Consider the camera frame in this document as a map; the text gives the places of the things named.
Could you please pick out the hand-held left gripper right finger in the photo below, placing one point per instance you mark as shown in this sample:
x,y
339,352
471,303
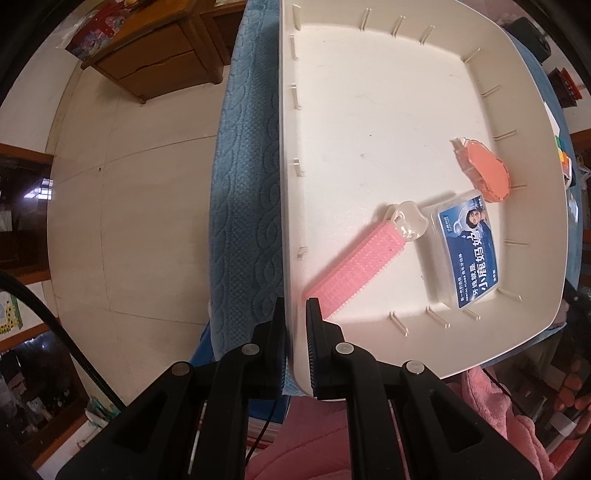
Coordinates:
x,y
314,346

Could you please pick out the dark green countertop appliance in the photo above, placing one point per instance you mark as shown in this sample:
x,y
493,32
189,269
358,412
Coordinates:
x,y
533,39

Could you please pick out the pink fleece robe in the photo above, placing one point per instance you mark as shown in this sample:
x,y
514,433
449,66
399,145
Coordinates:
x,y
314,443

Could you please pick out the wooden side cabinet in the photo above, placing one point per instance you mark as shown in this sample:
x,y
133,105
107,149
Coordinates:
x,y
152,55

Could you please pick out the pink bristle comb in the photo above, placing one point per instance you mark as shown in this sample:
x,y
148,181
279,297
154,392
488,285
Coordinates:
x,y
355,263

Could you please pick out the pink round compact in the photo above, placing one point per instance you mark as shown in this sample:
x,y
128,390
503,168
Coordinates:
x,y
489,170

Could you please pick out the colourful puzzle cube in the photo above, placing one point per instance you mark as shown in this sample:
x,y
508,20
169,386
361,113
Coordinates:
x,y
562,154

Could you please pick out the clear floss box blue label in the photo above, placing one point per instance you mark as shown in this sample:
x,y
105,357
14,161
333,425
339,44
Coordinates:
x,y
466,258

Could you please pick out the dark basket with red lid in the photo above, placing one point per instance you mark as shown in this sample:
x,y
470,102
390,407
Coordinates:
x,y
565,85

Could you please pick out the white plastic storage bin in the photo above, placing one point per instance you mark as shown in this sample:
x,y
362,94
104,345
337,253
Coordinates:
x,y
369,138

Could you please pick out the person's right hand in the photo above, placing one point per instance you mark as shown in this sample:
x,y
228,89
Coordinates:
x,y
570,385

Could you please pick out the blue textured blanket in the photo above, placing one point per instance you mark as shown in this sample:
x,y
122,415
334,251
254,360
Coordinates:
x,y
249,184

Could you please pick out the red tissue box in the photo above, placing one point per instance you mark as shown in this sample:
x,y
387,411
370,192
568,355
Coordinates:
x,y
97,32

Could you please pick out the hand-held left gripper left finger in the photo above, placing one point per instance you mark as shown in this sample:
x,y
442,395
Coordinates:
x,y
279,346

